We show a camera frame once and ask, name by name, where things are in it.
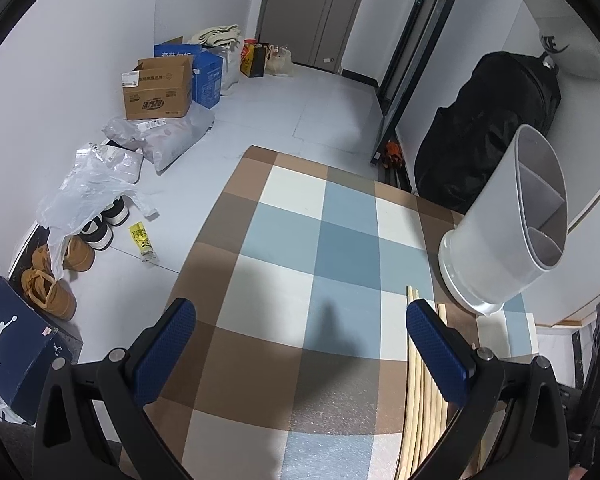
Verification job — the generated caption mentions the navy jordan shoe box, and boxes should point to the navy jordan shoe box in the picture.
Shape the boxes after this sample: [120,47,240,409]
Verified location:
[0,278,82,424]

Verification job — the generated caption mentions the tan boot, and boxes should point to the tan boot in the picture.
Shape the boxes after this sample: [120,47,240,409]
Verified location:
[31,236,95,274]
[21,268,76,321]

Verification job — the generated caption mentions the yellow packet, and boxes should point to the yellow packet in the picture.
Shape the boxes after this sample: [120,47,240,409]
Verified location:
[129,221,158,263]

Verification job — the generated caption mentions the black white sneaker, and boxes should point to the black white sneaker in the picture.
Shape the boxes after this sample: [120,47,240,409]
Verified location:
[80,197,130,250]

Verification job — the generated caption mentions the white utensil holder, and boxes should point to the white utensil holder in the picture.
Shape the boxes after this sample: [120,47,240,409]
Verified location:
[438,125,568,316]

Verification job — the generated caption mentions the white plastic bag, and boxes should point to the white plastic bag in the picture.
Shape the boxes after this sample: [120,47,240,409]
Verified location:
[36,143,157,278]

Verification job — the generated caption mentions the checkered table mat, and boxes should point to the checkered table mat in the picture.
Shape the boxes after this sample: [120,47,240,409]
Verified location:
[116,144,541,480]

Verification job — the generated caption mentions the grey plastic parcel bag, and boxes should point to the grey plastic parcel bag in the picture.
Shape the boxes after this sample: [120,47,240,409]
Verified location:
[102,102,215,174]

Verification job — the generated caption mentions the black hanging coat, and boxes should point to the black hanging coat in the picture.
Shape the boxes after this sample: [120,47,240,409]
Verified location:
[414,51,562,214]

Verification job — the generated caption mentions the brown cardboard box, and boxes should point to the brown cardboard box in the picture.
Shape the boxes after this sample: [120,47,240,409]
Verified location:
[121,55,193,120]

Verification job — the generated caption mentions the blue cardboard box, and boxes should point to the blue cardboard box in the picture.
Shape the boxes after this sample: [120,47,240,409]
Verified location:
[154,42,223,110]

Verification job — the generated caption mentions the grey hanging bag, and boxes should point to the grey hanging bag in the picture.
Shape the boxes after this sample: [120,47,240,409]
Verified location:
[522,0,600,80]

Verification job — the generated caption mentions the black yellow bag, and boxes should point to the black yellow bag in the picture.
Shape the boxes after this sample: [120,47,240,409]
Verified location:
[248,42,268,78]

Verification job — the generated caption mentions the red snack bag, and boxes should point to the red snack bag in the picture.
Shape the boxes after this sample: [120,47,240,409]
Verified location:
[240,39,257,77]

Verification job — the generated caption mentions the white shopping bag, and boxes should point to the white shopping bag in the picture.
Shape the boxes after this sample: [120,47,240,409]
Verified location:
[265,44,294,77]

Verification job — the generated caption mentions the beige tote bag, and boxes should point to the beige tote bag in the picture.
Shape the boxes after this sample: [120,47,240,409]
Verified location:
[186,24,242,49]

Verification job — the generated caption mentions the grey door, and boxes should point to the grey door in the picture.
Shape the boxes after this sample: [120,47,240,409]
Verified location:
[256,0,361,73]

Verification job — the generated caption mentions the black metal rack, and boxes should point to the black metal rack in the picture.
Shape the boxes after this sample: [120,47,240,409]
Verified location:
[370,0,456,185]

